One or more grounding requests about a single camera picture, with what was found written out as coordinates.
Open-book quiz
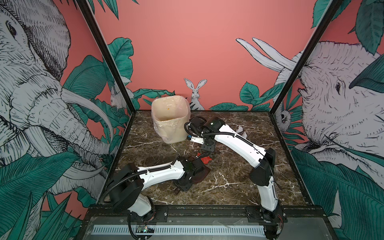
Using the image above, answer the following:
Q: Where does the red paper scrap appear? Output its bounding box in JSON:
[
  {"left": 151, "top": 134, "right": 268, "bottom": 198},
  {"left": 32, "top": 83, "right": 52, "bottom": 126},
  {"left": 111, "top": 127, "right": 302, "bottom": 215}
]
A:
[{"left": 201, "top": 156, "right": 213, "bottom": 165}]

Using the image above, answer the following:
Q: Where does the left black frame post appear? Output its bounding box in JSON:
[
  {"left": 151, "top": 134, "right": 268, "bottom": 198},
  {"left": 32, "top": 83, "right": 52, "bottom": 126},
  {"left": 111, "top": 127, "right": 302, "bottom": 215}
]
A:
[{"left": 76, "top": 0, "right": 136, "bottom": 114}]

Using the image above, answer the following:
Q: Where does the cream trash bin with liner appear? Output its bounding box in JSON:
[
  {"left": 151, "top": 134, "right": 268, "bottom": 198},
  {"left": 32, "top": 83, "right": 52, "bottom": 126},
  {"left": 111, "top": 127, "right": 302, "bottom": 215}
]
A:
[{"left": 151, "top": 95, "right": 191, "bottom": 144}]

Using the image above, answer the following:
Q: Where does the right black frame post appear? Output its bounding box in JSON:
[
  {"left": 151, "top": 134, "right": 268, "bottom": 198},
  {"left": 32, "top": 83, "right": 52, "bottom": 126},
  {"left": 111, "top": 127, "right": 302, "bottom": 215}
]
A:
[{"left": 269, "top": 0, "right": 343, "bottom": 115}]

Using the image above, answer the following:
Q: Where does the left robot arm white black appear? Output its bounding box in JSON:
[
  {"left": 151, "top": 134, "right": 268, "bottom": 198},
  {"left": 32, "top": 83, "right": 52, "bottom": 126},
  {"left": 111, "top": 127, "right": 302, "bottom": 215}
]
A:
[{"left": 99, "top": 155, "right": 211, "bottom": 222}]

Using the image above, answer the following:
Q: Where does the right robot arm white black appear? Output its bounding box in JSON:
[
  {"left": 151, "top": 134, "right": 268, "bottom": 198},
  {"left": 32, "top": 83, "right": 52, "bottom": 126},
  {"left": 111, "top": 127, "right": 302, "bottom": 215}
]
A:
[{"left": 184, "top": 116, "right": 284, "bottom": 223}]

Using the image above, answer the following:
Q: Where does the dark brown dustpan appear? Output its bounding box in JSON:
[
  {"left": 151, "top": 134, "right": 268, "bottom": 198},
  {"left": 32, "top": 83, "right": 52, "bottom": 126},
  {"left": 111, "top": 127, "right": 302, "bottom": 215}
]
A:
[{"left": 191, "top": 162, "right": 211, "bottom": 184}]

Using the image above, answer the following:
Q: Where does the white slotted cable duct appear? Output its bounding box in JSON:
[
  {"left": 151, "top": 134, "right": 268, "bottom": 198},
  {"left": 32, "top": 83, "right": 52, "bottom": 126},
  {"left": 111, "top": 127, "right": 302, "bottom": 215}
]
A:
[{"left": 91, "top": 225, "right": 265, "bottom": 237}]

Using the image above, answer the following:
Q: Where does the black frame post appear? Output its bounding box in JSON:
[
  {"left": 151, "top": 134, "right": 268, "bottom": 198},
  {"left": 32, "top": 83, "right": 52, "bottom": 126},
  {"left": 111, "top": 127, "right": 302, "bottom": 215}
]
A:
[
  {"left": 269, "top": 0, "right": 343, "bottom": 115},
  {"left": 76, "top": 0, "right": 136, "bottom": 114}
]

